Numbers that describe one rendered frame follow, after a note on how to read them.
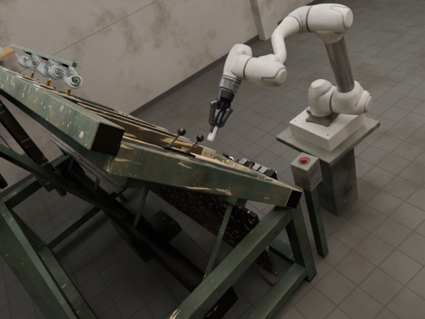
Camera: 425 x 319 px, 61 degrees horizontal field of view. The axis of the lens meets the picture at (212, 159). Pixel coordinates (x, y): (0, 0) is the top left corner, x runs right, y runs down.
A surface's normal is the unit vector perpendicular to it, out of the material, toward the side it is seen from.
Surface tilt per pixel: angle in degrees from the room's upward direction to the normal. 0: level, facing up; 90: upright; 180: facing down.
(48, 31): 90
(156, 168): 90
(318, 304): 0
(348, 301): 0
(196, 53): 90
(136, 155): 90
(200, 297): 0
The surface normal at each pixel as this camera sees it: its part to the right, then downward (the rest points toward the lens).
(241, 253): -0.30, -0.74
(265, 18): 0.55, 0.38
